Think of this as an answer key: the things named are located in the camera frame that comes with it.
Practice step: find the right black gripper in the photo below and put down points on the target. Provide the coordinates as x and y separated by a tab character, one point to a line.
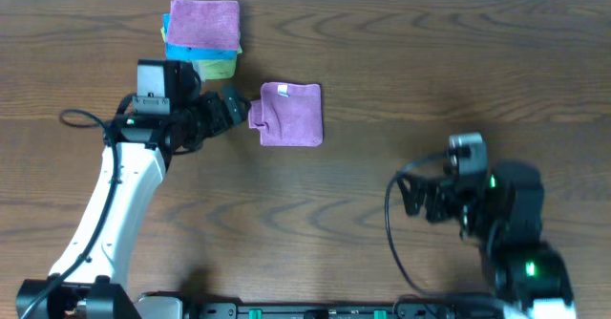
439	189

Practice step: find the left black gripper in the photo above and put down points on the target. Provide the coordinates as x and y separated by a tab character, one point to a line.
231	109

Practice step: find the purple microfiber cloth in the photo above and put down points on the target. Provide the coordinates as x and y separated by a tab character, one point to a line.
288	115

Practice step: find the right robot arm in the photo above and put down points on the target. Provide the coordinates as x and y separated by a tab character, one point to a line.
501	207

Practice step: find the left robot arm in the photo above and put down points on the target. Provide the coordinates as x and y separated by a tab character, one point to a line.
89	279

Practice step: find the folded green cloth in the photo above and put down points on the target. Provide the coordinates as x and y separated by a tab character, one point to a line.
215	69

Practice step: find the folded blue cloth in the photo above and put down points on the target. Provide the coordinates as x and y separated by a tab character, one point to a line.
178	52

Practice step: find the folded purple cloth on stack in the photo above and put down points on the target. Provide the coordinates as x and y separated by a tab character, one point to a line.
204	24

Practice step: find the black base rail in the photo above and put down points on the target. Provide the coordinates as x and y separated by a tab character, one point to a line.
324	309

